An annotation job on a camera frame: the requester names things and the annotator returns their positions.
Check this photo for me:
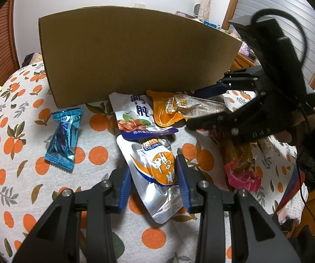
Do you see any blue candy packet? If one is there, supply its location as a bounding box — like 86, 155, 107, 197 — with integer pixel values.
44, 106, 84, 172

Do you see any wooden sideboard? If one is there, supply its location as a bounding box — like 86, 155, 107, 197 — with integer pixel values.
230, 51, 261, 74

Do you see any white purple snack packet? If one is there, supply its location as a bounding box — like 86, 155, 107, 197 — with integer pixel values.
108, 92, 179, 140

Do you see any silver orange snack packet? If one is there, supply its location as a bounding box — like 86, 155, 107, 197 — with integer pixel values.
116, 135, 184, 224

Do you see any wooden slatted wardrobe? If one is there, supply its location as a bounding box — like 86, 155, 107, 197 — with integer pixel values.
0, 0, 21, 87

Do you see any brown clear snack packet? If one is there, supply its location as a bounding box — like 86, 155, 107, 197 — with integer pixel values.
218, 137, 257, 176

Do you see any black cable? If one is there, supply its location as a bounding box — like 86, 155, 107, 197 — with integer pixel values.
252, 9, 315, 233

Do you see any pale floral curtain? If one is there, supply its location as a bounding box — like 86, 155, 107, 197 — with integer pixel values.
200, 0, 218, 24

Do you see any orange fruit print bed sheet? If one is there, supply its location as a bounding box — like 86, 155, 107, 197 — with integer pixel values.
0, 62, 309, 263

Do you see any purple tissue pack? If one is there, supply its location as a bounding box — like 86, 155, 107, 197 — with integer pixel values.
240, 42, 252, 58

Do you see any dark patterned cloth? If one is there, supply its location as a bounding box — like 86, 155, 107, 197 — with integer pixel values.
22, 52, 44, 66

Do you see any brown cardboard box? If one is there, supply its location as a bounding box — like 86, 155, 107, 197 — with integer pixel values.
38, 5, 244, 108

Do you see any person's right forearm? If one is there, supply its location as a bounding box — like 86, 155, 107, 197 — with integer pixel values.
295, 96, 315, 192

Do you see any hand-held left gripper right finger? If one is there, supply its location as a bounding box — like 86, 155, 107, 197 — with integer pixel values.
175, 148, 302, 263

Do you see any silver printed snack packet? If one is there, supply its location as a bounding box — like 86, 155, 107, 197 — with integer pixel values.
185, 94, 229, 124

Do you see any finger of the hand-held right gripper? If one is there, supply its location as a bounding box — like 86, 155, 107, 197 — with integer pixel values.
193, 66, 266, 99
185, 94, 270, 143

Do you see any pink snack packet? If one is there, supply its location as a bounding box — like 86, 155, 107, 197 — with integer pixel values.
224, 162, 262, 192

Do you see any folded floral cloth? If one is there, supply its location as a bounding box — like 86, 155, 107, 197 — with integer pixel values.
176, 10, 199, 20

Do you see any wooden window frame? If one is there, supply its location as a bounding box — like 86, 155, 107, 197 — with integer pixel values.
220, 0, 246, 30

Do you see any person's right hand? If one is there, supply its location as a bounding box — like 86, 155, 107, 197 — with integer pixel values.
275, 130, 298, 146

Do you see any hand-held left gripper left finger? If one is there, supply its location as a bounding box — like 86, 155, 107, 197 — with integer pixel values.
12, 167, 133, 263

